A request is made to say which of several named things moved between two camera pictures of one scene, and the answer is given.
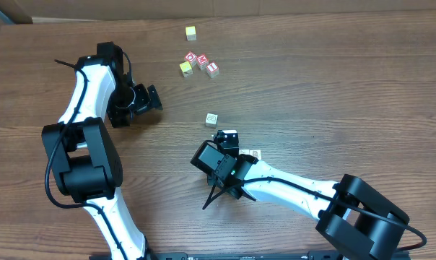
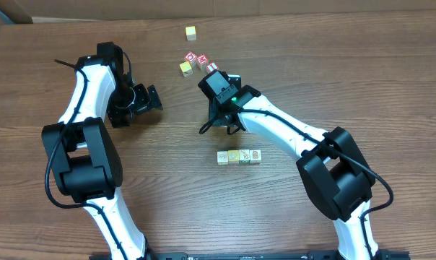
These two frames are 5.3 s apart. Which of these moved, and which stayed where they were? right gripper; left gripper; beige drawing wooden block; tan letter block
Moved: right gripper
Stayed: beige drawing wooden block; tan letter block; left gripper
